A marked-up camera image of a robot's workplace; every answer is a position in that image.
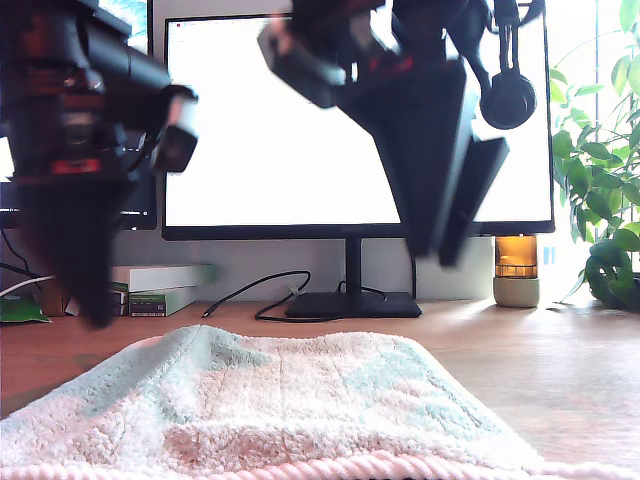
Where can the fluffy pink white tea towel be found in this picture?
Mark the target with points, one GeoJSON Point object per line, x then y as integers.
{"type": "Point", "coordinates": [300, 400]}

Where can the monitor with dark screen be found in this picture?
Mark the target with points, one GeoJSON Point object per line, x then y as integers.
{"type": "Point", "coordinates": [142, 210]}

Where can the green leafy potted plant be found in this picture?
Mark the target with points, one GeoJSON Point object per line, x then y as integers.
{"type": "Point", "coordinates": [600, 185]}

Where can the amber glass bottle grey base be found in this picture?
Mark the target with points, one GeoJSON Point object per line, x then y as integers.
{"type": "Point", "coordinates": [515, 260]}

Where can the large monitor with white screen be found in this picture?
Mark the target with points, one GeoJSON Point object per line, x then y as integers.
{"type": "Point", "coordinates": [280, 160]}

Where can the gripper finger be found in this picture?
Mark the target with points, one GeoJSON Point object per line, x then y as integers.
{"type": "Point", "coordinates": [482, 170]}
{"type": "Point", "coordinates": [420, 150]}
{"type": "Point", "coordinates": [102, 225]}
{"type": "Point", "coordinates": [55, 225]}

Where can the green packet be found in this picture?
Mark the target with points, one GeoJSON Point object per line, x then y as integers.
{"type": "Point", "coordinates": [20, 315]}

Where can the green and white box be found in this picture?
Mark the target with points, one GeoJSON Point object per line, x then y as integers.
{"type": "Point", "coordinates": [150, 305]}

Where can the brown cardboard box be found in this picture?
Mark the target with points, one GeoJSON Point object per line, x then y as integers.
{"type": "Point", "coordinates": [52, 300]}

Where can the black headphones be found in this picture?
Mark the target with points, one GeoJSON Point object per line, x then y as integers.
{"type": "Point", "coordinates": [510, 102]}

